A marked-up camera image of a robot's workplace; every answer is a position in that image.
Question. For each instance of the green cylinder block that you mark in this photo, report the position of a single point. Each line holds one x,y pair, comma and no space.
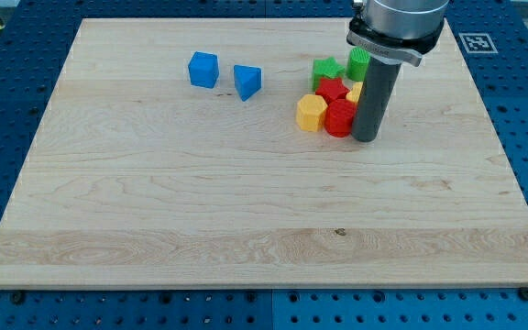
357,64

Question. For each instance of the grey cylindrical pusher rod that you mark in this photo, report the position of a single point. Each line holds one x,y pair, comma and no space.
373,100

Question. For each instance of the green star block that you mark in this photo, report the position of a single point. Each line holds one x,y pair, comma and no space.
326,68

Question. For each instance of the black flange mounting plate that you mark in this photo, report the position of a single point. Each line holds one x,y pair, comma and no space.
391,50

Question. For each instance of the yellow star block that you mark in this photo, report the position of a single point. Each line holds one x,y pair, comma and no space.
354,93

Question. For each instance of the blue cube block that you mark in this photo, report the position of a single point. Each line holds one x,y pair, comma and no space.
203,69

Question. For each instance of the red cylinder block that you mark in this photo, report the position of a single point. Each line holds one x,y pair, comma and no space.
339,118

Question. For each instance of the yellow hexagon block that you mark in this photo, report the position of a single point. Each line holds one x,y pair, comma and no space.
311,109

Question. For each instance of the white fiducial marker tag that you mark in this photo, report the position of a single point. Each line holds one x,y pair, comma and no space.
478,43

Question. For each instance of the blue triangle block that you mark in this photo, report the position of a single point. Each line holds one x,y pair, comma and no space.
248,80

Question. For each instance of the red star block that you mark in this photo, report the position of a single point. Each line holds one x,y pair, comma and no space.
331,89

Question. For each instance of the wooden board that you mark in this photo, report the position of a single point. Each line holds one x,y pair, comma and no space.
137,180

